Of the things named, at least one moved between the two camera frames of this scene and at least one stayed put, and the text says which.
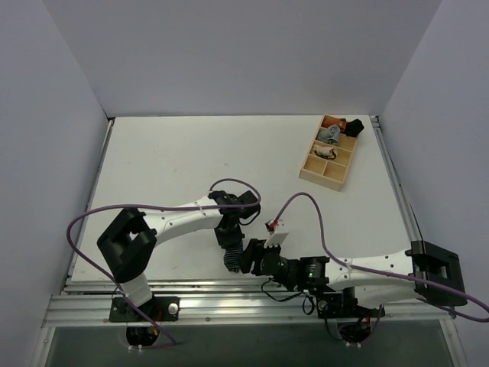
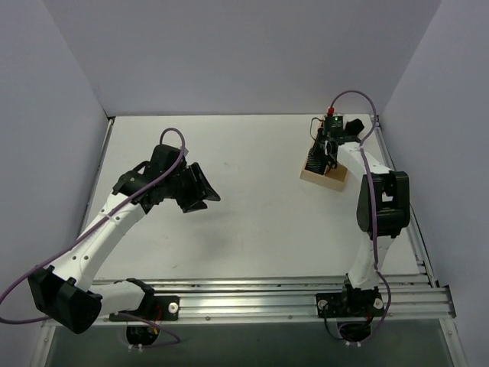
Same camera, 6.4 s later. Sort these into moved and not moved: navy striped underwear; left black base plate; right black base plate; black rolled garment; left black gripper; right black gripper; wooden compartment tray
Moved: left black gripper; navy striped underwear; right black gripper
Not moved: right black base plate; black rolled garment; wooden compartment tray; left black base plate
